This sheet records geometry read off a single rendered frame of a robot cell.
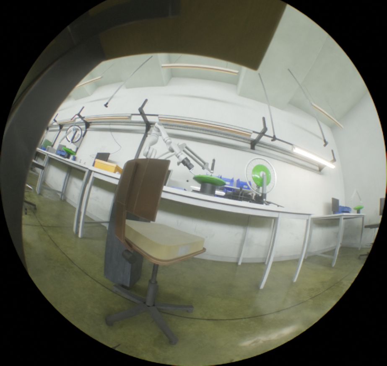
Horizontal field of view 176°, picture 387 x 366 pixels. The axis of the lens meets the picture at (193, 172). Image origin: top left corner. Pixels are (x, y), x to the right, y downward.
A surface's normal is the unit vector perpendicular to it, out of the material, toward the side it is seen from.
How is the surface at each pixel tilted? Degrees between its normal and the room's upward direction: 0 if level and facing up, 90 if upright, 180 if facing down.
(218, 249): 90
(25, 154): 90
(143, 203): 90
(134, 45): 180
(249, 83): 180
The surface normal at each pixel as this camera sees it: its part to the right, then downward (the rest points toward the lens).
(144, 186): -0.23, -0.33
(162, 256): 0.36, -0.20
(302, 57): -0.21, 0.93
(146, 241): -0.50, -0.36
